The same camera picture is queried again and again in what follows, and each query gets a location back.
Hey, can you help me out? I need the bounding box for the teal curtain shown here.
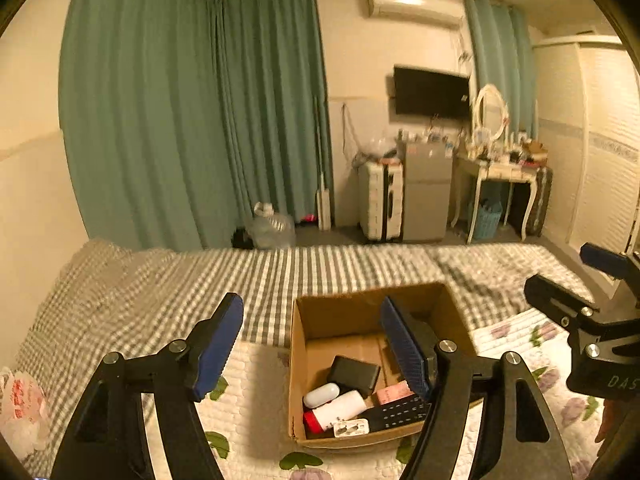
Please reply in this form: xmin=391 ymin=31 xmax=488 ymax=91
xmin=463 ymin=0 xmax=538 ymax=138
xmin=58 ymin=0 xmax=331 ymax=250

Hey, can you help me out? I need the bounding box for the black oval remote control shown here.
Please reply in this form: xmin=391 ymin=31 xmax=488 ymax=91
xmin=359 ymin=394 xmax=431 ymax=432

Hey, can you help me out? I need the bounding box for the red white plastic bag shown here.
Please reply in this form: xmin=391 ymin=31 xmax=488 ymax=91
xmin=1 ymin=367 xmax=50 ymax=460

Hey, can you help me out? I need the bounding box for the blue laundry basket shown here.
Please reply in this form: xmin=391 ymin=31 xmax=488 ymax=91
xmin=473 ymin=200 xmax=502 ymax=240

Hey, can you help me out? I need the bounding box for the white bottle red cap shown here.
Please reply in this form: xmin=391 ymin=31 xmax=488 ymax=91
xmin=303 ymin=390 xmax=368 ymax=434

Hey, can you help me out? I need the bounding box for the teal curtain right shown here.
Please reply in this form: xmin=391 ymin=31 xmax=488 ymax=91
xmin=463 ymin=0 xmax=538 ymax=138

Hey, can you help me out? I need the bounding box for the silver mini fridge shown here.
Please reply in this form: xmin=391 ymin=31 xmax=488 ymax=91
xmin=400 ymin=142 xmax=454 ymax=243

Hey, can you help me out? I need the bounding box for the white charger adapter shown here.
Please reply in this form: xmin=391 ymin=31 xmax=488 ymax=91
xmin=332 ymin=418 xmax=370 ymax=438

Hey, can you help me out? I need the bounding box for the white air conditioner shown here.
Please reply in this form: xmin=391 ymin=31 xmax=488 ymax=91
xmin=367 ymin=0 xmax=464 ymax=29

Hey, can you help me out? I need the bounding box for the white floral quilt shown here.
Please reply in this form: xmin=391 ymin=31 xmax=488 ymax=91
xmin=196 ymin=309 xmax=603 ymax=479

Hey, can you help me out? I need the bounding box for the oval vanity mirror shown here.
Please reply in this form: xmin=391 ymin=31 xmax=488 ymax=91
xmin=472 ymin=84 xmax=510 ymax=143

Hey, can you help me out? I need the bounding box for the white oval earbud case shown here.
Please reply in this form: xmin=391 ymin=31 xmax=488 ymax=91
xmin=303 ymin=382 xmax=341 ymax=410

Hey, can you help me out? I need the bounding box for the teal curtain left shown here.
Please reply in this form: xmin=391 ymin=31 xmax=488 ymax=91
xmin=58 ymin=0 xmax=331 ymax=250

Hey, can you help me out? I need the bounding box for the clear water jug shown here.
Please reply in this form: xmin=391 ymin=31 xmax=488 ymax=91
xmin=246 ymin=202 xmax=296 ymax=249

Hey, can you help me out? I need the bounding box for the white dressing table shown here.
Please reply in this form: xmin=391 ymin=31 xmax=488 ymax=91
xmin=450 ymin=155 xmax=538 ymax=244

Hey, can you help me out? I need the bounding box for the black power bank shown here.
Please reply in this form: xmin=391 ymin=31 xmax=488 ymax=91
xmin=326 ymin=356 xmax=381 ymax=398

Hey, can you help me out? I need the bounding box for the black wall television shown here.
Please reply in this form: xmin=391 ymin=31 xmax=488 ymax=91
xmin=393 ymin=65 xmax=471 ymax=122

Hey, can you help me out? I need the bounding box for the white suitcase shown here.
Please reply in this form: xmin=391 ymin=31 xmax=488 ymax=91
xmin=358 ymin=162 xmax=404 ymax=242

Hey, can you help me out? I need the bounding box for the white louvered wardrobe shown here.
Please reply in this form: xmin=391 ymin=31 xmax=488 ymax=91
xmin=534 ymin=36 xmax=639 ymax=252

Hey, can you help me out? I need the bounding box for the pink rose patterned case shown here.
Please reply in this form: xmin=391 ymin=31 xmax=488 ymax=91
xmin=374 ymin=380 xmax=413 ymax=405

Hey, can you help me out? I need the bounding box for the grey checkered bed sheet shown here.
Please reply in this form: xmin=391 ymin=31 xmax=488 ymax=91
xmin=14 ymin=240 xmax=588 ymax=477

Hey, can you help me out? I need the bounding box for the brown cardboard box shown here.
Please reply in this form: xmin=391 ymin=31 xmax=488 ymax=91
xmin=286 ymin=282 xmax=484 ymax=451

